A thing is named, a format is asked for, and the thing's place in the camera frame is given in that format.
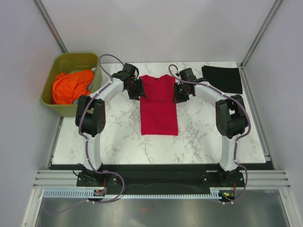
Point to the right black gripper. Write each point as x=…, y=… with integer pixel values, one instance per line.
x=177, y=98

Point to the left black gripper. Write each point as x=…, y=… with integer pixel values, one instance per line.
x=139, y=92

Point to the magenta red t shirt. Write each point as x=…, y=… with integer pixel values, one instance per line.
x=158, y=110

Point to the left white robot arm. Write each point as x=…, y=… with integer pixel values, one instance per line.
x=91, y=111

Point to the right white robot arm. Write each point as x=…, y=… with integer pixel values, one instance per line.
x=231, y=118

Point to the folded black t shirt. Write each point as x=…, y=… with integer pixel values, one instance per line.
x=227, y=80

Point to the orange t shirt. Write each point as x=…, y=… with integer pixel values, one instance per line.
x=68, y=87

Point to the olive green plastic bin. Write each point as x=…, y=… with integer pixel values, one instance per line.
x=69, y=63

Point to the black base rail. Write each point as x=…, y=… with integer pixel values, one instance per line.
x=163, y=178

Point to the white slotted cable duct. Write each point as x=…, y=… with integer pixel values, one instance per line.
x=99, y=193

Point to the left aluminium frame post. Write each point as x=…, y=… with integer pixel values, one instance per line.
x=51, y=26

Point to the aluminium frame post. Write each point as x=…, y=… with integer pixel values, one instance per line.
x=268, y=19
x=51, y=26

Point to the right aluminium frame post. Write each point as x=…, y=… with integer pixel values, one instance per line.
x=268, y=19

